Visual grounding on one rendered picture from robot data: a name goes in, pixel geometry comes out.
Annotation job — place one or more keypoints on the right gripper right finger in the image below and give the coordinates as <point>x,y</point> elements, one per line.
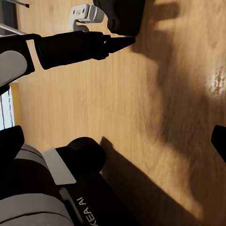
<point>218,139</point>

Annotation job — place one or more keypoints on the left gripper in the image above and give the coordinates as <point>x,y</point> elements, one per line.
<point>80,46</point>

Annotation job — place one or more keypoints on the camera tripod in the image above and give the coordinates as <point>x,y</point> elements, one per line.
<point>10,28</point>

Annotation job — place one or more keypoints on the digital camera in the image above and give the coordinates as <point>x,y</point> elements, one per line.
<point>124,16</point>

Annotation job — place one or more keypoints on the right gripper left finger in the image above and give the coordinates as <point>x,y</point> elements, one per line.
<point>11,141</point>

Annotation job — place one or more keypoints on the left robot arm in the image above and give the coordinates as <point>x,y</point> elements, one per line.
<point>60,49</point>

